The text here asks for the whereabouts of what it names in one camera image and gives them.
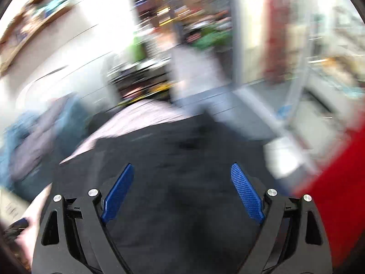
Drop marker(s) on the grey metal door frame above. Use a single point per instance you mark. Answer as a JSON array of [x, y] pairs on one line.
[[273, 114]]

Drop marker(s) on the red garment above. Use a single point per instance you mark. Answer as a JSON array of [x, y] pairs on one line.
[[339, 182]]

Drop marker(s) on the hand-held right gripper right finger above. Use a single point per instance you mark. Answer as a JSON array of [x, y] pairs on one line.
[[246, 194]]

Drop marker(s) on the pink polka-dot blanket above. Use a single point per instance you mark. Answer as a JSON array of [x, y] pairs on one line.
[[137, 117]]

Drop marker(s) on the blue quilted jacket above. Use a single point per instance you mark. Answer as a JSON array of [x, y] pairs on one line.
[[25, 142]]

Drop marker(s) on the wooden wall shelf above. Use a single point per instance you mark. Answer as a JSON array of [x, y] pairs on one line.
[[34, 20]]

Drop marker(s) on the black quilted jacket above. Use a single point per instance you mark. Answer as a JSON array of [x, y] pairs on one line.
[[182, 177]]

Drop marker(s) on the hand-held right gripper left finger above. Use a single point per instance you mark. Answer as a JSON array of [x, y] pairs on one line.
[[118, 194]]

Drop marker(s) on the black metal rack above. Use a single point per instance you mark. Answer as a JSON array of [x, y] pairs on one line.
[[137, 77]]

